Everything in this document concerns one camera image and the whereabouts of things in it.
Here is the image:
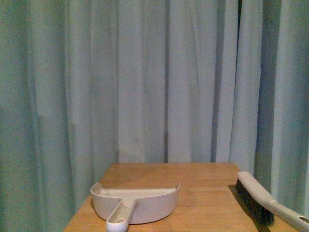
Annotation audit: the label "beige plastic dustpan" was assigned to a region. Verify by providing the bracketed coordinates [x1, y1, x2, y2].
[90, 183, 180, 232]

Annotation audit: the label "pale green curtain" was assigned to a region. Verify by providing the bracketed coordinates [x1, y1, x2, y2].
[0, 0, 309, 232]

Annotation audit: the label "wooden side table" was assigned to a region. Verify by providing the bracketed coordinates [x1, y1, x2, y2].
[63, 162, 299, 232]

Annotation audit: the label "beige hand brush black bristles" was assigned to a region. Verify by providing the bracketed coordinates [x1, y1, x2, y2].
[235, 171, 309, 232]

